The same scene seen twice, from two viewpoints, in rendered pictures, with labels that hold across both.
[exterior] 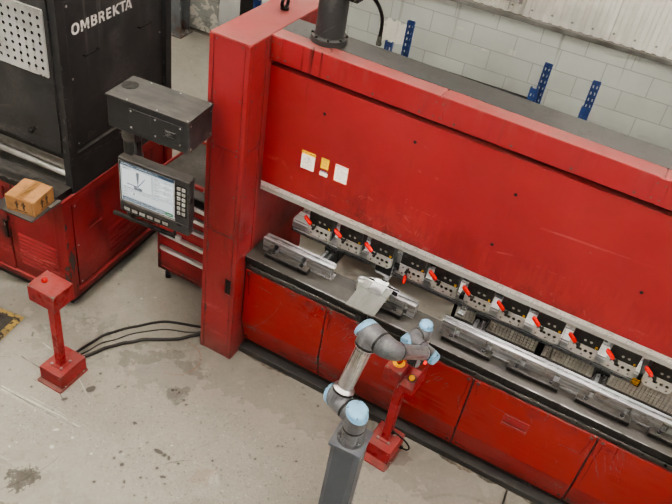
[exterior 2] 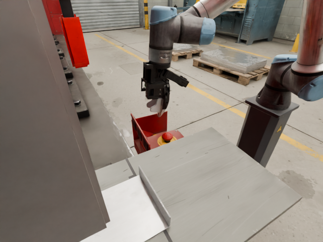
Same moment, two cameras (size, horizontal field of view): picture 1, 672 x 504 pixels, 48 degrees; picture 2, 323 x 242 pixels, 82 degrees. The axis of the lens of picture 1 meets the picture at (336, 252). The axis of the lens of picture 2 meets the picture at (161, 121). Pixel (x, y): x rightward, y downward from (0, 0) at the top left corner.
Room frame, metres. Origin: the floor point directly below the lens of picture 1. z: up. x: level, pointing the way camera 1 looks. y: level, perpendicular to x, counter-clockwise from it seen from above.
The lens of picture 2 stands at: (3.37, -0.16, 1.22)
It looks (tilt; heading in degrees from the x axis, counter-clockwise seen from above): 35 degrees down; 219
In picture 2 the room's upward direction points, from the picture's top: straight up
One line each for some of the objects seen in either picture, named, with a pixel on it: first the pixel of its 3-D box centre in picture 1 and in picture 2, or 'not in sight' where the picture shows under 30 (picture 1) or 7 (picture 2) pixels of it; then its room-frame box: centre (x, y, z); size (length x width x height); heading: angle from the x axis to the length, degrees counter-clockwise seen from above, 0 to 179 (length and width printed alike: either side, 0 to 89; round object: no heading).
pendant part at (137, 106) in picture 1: (160, 166); not in sight; (3.41, 1.04, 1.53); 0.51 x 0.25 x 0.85; 73
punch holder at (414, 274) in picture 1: (415, 264); not in sight; (3.30, -0.45, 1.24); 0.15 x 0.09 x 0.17; 68
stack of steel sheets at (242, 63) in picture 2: not in sight; (231, 59); (-0.13, -1.33, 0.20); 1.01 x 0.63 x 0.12; 75
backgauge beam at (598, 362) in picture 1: (457, 291); not in sight; (3.50, -0.78, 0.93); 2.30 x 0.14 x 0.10; 68
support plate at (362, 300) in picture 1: (369, 297); (182, 188); (3.23, -0.24, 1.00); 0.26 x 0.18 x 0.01; 158
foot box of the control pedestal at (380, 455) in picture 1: (382, 445); not in sight; (2.92, -0.50, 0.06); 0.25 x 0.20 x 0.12; 153
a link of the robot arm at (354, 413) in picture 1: (355, 416); (285, 70); (2.40, -0.24, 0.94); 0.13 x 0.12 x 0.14; 46
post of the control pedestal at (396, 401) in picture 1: (394, 409); not in sight; (2.95, -0.51, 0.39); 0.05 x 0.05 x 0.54; 63
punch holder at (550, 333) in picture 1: (550, 324); not in sight; (3.00, -1.20, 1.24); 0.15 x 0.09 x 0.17; 68
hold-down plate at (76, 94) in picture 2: (466, 345); (74, 96); (3.09, -0.83, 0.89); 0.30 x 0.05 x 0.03; 68
